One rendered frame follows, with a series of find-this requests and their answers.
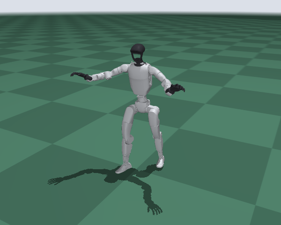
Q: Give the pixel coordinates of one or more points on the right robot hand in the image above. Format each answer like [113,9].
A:
[86,76]

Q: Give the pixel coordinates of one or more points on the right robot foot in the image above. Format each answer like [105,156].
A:
[123,168]

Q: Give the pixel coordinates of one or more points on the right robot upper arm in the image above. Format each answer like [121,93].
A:
[123,68]

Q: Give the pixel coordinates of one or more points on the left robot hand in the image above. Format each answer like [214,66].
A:
[174,88]

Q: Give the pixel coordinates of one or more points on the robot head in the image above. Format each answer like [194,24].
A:
[138,49]

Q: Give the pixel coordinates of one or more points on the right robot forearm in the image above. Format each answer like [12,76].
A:
[97,77]

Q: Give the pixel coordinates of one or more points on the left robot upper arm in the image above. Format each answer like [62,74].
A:
[158,74]

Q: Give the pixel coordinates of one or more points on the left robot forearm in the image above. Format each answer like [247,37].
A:
[167,85]

